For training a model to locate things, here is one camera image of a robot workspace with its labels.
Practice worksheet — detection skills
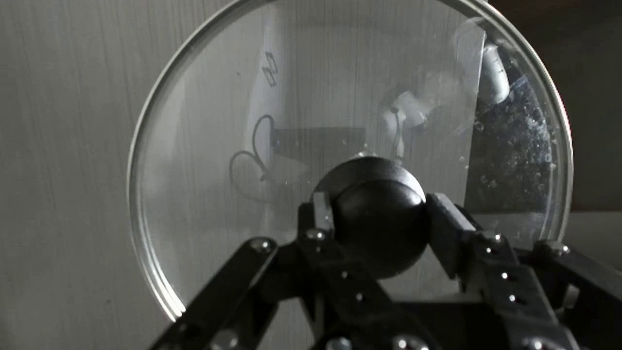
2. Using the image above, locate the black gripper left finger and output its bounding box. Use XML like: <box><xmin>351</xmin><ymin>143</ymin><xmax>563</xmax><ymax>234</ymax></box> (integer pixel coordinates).
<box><xmin>151</xmin><ymin>193</ymin><xmax>398</xmax><ymax>350</ymax></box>

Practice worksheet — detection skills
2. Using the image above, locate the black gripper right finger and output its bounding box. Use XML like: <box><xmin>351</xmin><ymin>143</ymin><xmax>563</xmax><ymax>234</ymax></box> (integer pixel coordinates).
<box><xmin>425</xmin><ymin>193</ymin><xmax>622</xmax><ymax>350</ymax></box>

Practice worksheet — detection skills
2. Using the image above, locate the glass lid with black knob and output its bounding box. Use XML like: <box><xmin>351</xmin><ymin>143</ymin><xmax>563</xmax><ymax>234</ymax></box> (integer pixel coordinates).
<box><xmin>124</xmin><ymin>0</ymin><xmax>577</xmax><ymax>324</ymax></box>

